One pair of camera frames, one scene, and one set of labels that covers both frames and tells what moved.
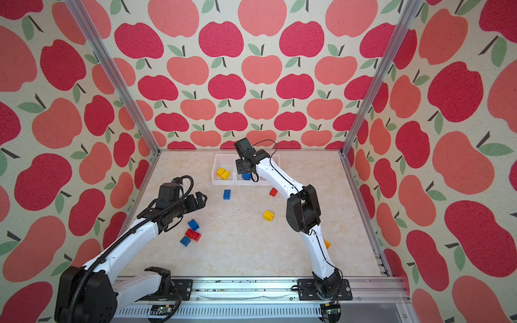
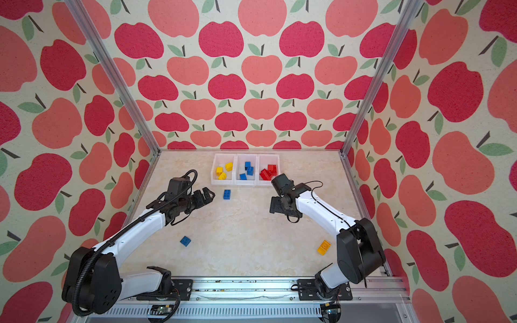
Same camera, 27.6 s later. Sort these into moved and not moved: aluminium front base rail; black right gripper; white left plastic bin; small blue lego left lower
Moved: black right gripper
Not moved: white left plastic bin; small blue lego left lower; aluminium front base rail
